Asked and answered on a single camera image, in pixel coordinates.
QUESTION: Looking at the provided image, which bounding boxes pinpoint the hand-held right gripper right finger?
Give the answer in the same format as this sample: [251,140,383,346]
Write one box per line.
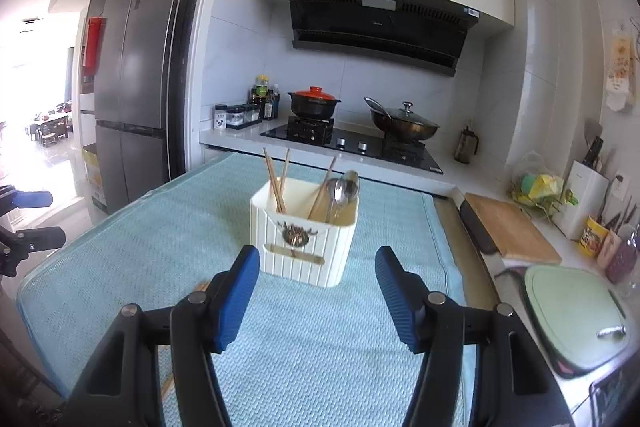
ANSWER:
[375,245,573,427]

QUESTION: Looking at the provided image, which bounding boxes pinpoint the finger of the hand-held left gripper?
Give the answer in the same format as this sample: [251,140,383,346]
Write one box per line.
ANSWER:
[0,189,54,210]
[0,227,67,258]

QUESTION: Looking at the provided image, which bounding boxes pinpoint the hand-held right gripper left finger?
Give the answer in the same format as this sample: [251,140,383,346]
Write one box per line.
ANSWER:
[62,244,261,427]

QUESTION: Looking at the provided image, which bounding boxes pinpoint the cream ribbed utensil holder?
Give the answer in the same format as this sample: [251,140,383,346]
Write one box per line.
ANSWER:
[250,177,360,289]

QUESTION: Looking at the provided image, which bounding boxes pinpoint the small metal spoon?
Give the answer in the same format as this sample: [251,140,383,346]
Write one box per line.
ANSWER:
[325,178,346,224]

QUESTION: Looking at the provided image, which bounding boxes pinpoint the large metal spoon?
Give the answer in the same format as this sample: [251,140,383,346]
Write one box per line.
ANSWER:
[340,170,361,208]

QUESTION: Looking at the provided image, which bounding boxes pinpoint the row of wooden chopsticks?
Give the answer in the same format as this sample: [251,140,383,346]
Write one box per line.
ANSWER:
[263,148,337,222]

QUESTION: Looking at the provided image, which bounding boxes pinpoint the cardboard box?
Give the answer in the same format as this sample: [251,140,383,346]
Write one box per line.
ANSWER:
[81,143,109,208]

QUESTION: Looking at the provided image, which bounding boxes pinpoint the wooden dining furniture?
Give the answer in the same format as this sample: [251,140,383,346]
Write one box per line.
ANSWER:
[26,113,72,148]

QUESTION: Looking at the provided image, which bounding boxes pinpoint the light blue towel mat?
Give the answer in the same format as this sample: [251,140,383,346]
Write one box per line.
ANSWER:
[17,152,476,427]

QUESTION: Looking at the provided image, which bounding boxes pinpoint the wooden cutting board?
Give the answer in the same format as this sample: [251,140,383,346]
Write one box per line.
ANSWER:
[465,193,563,266]

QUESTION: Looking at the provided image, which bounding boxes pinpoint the black gas stove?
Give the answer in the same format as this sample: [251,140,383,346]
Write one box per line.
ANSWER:
[260,116,444,176]

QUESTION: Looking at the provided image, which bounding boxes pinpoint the grey refrigerator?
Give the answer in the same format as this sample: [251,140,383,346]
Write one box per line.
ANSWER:
[94,0,202,215]

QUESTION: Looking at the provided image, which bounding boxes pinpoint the red hanging decoration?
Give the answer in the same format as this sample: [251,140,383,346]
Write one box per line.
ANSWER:
[81,17,107,68]

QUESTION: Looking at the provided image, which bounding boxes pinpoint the green cutting board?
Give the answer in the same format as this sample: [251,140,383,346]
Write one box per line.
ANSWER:
[521,264,632,375]

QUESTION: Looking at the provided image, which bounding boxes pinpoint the wok with glass lid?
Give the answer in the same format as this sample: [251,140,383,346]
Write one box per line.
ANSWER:
[364,96,441,143]

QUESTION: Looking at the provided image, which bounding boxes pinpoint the yellow green bag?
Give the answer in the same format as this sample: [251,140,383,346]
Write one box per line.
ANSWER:
[509,151,577,219]

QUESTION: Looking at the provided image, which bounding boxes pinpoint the spice jar rack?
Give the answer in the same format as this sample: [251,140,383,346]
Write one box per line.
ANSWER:
[213,103,262,130]

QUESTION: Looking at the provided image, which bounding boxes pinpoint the sauce bottles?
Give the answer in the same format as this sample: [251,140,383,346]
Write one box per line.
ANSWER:
[248,75,281,122]

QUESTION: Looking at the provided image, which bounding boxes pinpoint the yellow cup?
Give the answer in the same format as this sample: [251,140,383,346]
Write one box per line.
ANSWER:
[579,215,610,257]

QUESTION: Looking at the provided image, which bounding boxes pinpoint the white knife block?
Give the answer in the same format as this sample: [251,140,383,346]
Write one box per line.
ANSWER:
[551,160,610,241]

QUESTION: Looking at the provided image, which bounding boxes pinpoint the black pot with red lid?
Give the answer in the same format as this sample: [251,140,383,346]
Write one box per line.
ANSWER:
[287,86,343,120]

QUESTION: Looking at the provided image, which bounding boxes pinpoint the purple soap dispenser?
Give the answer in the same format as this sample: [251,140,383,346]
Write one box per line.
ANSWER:
[604,226,640,286]

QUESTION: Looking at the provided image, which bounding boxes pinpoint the metal dish rack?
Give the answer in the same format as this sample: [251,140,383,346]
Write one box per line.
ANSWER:
[589,364,637,427]

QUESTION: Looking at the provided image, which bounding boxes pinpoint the black range hood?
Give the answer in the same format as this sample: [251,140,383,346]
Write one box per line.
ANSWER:
[278,0,482,78]

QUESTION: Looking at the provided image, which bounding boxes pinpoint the glass jar with handle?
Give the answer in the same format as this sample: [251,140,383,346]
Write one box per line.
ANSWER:
[453,125,480,164]

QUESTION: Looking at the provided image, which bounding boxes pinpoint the wall hanging organizer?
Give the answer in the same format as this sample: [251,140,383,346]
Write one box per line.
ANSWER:
[604,23,639,111]

